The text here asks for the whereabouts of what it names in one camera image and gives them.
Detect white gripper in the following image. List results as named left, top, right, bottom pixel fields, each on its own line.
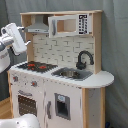
left=0, top=23, right=30, bottom=55

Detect white toy microwave door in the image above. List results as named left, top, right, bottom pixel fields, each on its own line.
left=48, top=15, right=78, bottom=38

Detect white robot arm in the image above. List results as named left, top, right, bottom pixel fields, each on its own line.
left=0, top=23, right=29, bottom=73

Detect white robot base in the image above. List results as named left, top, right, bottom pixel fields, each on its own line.
left=0, top=114, right=41, bottom=128

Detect wooden toy kitchen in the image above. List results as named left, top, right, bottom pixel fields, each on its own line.
left=9, top=10, right=114, bottom=128

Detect grey range hood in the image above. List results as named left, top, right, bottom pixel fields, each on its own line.
left=24, top=15, right=49, bottom=34

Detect black toy stovetop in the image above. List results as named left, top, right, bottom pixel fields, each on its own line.
left=19, top=61, right=56, bottom=73

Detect red left stove knob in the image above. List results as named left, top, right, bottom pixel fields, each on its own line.
left=13, top=76, right=18, bottom=82

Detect red stove knob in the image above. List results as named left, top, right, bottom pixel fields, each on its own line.
left=31, top=81, right=37, bottom=87
left=13, top=76, right=18, bottom=82

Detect red right stove knob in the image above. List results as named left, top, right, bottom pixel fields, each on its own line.
left=31, top=81, right=37, bottom=87

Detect toy oven door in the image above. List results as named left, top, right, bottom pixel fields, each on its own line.
left=18, top=90, right=37, bottom=115

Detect grey toy sink basin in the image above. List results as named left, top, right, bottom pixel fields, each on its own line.
left=52, top=67, right=92, bottom=81

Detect black toy faucet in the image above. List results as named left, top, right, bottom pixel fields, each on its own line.
left=75, top=50, right=95, bottom=71

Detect grey ice dispenser panel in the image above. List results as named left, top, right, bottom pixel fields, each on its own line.
left=55, top=93, right=71, bottom=120

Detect grey fridge door handle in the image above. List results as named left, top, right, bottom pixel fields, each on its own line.
left=47, top=101, right=51, bottom=119

